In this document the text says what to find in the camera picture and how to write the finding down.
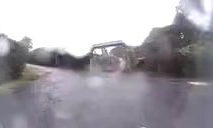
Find grey asphalt road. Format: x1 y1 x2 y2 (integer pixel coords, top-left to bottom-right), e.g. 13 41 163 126
0 64 213 128

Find dark trees and bushes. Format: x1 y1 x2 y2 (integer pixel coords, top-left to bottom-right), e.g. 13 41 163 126
128 4 213 79

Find grass verge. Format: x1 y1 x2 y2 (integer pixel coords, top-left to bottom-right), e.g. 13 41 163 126
0 64 50 98

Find dark green bushes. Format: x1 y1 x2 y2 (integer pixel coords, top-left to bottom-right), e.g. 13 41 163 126
0 29 91 84

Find gateway frame structure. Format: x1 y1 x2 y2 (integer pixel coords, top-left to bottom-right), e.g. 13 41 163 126
89 39 131 74

